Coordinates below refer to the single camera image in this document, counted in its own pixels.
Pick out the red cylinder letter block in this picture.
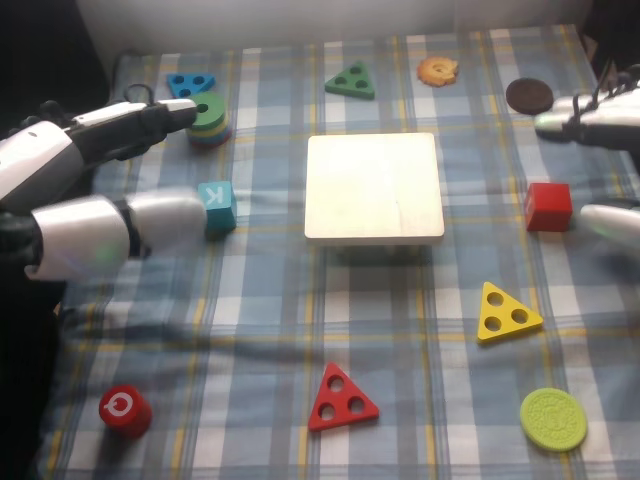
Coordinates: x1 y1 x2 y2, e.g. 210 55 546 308
98 384 153 439

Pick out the small white wooden table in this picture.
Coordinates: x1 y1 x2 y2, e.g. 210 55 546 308
303 132 446 259

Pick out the teal letter cube block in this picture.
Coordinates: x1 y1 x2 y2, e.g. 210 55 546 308
197 180 238 241

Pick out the green triangle block with holes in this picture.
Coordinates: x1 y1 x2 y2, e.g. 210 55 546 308
324 60 376 101

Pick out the green stacking ring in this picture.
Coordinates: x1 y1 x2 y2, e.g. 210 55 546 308
189 92 227 129

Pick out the green round toy cookie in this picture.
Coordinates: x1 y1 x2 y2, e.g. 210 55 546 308
519 387 589 453

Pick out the blue triangle block with holes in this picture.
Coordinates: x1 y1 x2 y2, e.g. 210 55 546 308
166 73 217 100

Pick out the blue plaid tablecloth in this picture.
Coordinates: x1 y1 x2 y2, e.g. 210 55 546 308
34 24 640 480

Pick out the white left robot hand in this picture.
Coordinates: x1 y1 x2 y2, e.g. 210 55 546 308
0 97 209 281

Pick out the red triangle block with holes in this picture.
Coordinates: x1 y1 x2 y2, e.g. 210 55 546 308
307 362 381 433

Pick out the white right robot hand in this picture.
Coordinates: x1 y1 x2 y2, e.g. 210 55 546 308
533 69 640 246

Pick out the brown round toy cookie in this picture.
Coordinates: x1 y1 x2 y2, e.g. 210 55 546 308
505 78 555 116

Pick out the yellow triangle block with holes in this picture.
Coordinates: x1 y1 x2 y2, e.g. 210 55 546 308
476 281 545 345

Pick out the red cube block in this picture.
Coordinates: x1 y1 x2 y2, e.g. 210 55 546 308
526 182 574 233

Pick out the tan flower-shaped toy biscuit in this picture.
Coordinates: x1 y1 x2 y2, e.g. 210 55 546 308
417 56 460 89

